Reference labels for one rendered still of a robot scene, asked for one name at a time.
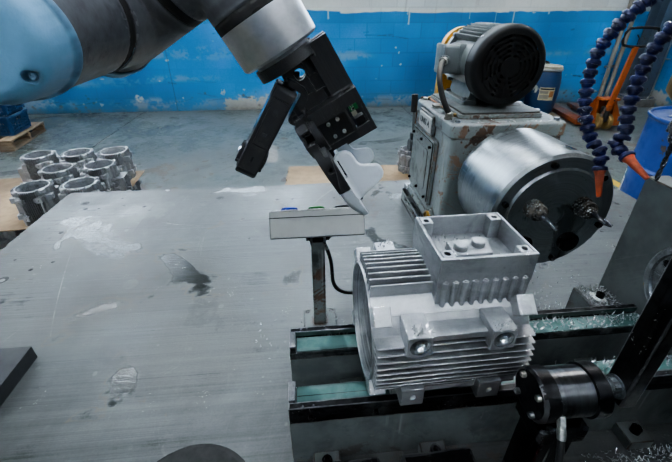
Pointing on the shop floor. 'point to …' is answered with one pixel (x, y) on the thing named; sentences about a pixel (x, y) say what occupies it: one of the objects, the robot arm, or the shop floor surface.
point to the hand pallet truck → (605, 113)
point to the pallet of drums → (545, 89)
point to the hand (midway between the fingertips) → (354, 201)
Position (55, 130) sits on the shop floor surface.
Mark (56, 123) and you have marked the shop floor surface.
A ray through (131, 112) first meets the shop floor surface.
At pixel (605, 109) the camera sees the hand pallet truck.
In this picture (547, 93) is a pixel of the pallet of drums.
